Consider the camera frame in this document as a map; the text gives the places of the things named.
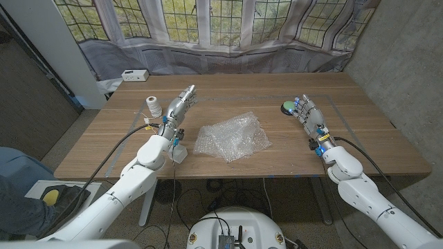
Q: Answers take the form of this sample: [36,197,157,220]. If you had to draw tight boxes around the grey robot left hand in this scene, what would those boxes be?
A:
[158,84,198,140]

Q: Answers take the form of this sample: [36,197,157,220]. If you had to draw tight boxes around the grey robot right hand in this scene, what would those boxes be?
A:
[293,93,336,151]

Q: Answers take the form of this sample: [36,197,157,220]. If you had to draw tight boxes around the clear bubble wrap sheet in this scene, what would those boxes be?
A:
[192,111,273,163]

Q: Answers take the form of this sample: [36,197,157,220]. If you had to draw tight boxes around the white thread spool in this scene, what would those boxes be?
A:
[145,95,163,118]

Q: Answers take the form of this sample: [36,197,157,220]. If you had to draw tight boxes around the green button black base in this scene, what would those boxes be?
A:
[280,100,298,116]

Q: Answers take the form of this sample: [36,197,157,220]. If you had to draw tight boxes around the white cube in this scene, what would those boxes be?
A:
[169,143,188,165]

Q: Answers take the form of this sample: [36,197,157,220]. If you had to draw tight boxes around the white power strip box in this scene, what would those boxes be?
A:
[120,69,150,82]

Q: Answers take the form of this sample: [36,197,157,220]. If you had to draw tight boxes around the black round floor disc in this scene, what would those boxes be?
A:
[154,178,183,205]

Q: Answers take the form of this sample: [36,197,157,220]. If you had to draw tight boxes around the grey table leg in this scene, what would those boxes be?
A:
[309,178,334,225]

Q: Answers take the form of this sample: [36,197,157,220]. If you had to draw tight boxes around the printed window backdrop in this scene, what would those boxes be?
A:
[53,0,381,81]

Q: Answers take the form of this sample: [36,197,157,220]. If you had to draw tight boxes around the white table leg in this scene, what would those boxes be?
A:
[138,178,159,226]

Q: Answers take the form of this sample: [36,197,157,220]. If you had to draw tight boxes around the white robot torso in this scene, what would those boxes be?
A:
[186,206,287,249]

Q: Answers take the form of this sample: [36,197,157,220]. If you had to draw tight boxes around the dark shoe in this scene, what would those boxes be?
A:
[57,185,91,212]

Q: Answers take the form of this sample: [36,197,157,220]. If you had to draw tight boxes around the grey electronics box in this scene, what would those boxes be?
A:
[217,234,236,249]

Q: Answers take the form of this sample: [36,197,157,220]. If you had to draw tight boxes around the black yellow foot pedal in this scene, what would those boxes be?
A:
[39,186,65,208]

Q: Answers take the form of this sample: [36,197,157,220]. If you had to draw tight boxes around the white floor mat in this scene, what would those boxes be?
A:
[24,178,105,208]

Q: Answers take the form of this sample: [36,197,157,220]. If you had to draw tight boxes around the blue upholstered seat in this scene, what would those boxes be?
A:
[0,147,48,181]

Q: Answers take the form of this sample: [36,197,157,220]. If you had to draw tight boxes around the person leg blue jeans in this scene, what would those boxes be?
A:
[0,174,58,239]

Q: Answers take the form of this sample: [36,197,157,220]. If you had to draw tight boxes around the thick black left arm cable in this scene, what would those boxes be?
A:
[37,123,162,239]

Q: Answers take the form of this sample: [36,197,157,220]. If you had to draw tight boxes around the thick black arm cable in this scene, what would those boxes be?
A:
[334,136,443,239]
[37,123,162,239]

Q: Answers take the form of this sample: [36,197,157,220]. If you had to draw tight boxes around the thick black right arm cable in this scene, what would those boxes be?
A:
[334,136,443,239]

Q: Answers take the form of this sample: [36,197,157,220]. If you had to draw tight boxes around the black floor cable tangle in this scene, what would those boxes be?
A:
[176,178,274,232]

